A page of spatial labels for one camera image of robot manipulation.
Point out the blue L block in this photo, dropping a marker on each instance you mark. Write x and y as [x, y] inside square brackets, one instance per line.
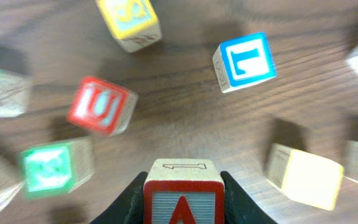
[243, 62]

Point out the green J block top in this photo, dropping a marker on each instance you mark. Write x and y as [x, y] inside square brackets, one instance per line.
[15, 90]

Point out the green Z block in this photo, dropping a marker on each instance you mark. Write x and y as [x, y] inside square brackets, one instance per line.
[56, 168]

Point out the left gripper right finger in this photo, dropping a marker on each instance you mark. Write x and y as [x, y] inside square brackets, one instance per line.
[239, 208]

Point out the yellow block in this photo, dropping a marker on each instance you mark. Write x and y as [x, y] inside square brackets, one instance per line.
[304, 177]
[132, 23]

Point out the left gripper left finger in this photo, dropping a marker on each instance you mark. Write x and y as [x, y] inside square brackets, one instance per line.
[128, 207]

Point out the red A block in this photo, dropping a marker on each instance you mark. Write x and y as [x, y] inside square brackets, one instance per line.
[184, 191]

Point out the red U block left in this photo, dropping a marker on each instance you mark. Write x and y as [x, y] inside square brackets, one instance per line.
[102, 106]

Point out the yellow block top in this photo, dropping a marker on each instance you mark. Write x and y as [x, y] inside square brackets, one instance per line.
[132, 23]

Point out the yellow block centre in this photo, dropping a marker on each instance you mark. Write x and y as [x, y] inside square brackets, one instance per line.
[304, 177]

